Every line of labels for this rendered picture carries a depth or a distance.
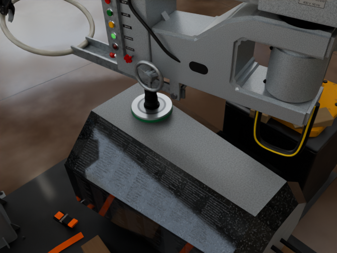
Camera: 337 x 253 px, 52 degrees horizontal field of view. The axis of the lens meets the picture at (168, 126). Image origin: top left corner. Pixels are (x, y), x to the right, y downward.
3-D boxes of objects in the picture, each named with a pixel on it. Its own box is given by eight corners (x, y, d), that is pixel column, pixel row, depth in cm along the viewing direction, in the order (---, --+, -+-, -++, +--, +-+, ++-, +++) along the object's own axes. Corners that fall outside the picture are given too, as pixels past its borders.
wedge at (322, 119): (323, 113, 189) (326, 106, 186) (331, 126, 182) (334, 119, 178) (288, 116, 188) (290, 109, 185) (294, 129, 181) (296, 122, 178)
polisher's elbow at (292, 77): (271, 69, 137) (280, 22, 123) (321, 80, 130) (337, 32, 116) (257, 96, 124) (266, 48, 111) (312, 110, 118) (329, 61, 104)
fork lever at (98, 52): (201, 81, 164) (201, 72, 160) (179, 103, 152) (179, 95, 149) (92, 40, 191) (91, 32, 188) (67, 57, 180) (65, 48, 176)
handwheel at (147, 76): (175, 86, 151) (174, 56, 141) (162, 98, 145) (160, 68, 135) (147, 75, 157) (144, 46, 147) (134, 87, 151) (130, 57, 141)
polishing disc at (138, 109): (180, 107, 179) (180, 106, 178) (147, 126, 170) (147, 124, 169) (155, 89, 191) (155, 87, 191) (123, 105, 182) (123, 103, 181)
